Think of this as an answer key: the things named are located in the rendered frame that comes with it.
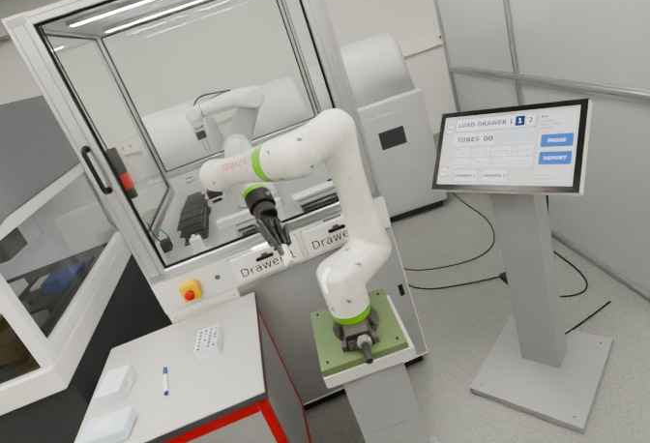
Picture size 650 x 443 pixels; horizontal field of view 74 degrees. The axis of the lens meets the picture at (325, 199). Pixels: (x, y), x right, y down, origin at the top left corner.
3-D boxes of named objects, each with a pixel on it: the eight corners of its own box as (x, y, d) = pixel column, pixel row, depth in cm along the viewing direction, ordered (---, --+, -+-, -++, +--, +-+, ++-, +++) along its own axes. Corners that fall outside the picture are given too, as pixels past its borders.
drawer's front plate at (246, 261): (304, 258, 183) (295, 236, 179) (238, 283, 181) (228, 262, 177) (303, 256, 185) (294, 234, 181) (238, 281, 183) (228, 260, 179)
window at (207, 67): (361, 191, 183) (282, -57, 148) (164, 267, 176) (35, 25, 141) (360, 191, 184) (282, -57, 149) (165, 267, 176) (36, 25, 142)
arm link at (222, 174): (284, 184, 125) (285, 146, 127) (250, 179, 118) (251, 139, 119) (222, 194, 153) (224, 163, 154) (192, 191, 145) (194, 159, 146)
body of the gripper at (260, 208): (258, 198, 141) (268, 219, 135) (279, 202, 147) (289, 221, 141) (247, 215, 144) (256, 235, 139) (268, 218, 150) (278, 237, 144)
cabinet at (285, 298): (433, 361, 218) (394, 224, 189) (239, 445, 209) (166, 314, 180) (374, 272, 306) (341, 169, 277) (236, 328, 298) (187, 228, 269)
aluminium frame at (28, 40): (383, 195, 184) (302, -80, 145) (150, 286, 175) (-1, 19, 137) (333, 149, 272) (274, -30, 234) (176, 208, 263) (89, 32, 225)
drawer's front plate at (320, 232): (372, 230, 186) (365, 208, 182) (309, 255, 184) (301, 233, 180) (370, 229, 188) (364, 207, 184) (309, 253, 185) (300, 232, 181)
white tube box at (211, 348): (220, 352, 153) (216, 344, 151) (197, 361, 153) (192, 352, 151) (222, 331, 164) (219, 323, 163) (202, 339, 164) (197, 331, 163)
